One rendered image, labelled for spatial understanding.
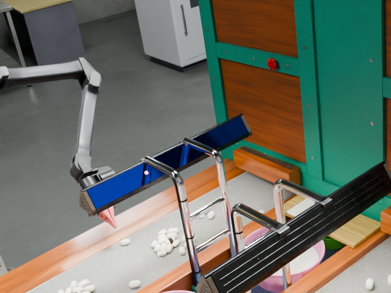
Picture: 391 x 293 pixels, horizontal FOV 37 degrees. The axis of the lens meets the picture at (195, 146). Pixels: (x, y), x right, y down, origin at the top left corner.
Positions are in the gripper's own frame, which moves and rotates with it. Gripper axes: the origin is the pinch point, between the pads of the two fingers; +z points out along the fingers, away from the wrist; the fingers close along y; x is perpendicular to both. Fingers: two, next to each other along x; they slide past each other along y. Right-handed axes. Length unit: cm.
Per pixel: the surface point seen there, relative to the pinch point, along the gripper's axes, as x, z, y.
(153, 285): -14.9, 26.6, -4.6
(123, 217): 11.3, -4.6, 8.6
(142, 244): 2.4, 9.9, 5.9
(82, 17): 459, -431, 284
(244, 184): 4, 8, 55
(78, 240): 11.2, -4.3, -10.4
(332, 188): -27, 31, 63
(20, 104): 311, -242, 91
